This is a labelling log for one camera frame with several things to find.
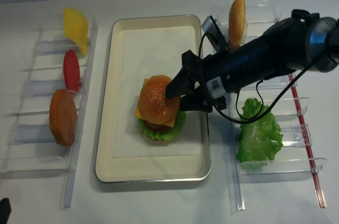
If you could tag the clear acrylic left rack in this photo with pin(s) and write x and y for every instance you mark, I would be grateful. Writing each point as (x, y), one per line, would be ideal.
(37, 62)

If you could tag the sesame bun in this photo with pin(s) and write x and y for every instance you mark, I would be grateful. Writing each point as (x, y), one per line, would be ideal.
(237, 24)
(156, 99)

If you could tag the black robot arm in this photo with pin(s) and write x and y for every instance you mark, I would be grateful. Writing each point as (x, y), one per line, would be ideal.
(304, 40)

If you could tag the large green lettuce leaf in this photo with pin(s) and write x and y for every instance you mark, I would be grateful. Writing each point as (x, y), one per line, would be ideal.
(260, 140)

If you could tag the orange cheese slice on burger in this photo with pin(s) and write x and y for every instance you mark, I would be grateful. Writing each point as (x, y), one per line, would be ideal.
(169, 120)

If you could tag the black object at corner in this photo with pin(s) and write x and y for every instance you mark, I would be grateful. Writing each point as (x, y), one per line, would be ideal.
(5, 210)

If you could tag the clear acrylic right rack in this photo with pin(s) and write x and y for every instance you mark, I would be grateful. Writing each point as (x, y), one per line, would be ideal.
(295, 161)

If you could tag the green lettuce leaf on burger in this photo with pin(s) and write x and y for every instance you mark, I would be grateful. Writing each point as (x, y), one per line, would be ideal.
(166, 135)

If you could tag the sesame top bun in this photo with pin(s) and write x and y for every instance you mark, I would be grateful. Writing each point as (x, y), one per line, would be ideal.
(156, 99)

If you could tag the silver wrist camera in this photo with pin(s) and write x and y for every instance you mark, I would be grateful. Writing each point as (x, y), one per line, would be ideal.
(215, 36)

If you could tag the clear acrylic rack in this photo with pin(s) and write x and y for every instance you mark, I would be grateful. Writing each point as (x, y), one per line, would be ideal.
(295, 161)
(37, 62)

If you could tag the brown bun half left rack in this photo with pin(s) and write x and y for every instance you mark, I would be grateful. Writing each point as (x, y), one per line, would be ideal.
(62, 117)

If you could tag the yellow cheese slice in rack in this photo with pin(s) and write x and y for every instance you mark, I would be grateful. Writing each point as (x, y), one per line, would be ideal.
(76, 29)

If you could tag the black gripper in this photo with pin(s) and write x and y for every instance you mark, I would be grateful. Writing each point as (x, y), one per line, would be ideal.
(188, 82)

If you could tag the cream metal baking tray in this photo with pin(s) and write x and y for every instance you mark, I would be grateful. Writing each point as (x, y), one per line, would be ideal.
(173, 168)

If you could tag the red tomato slice in rack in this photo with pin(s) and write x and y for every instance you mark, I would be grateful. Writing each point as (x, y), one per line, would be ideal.
(71, 71)

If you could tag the white parchment paper sheet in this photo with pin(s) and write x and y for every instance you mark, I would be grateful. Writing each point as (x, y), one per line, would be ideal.
(146, 53)

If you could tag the brown meat patty on burger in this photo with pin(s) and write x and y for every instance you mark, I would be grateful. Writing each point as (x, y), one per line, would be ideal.
(155, 127)

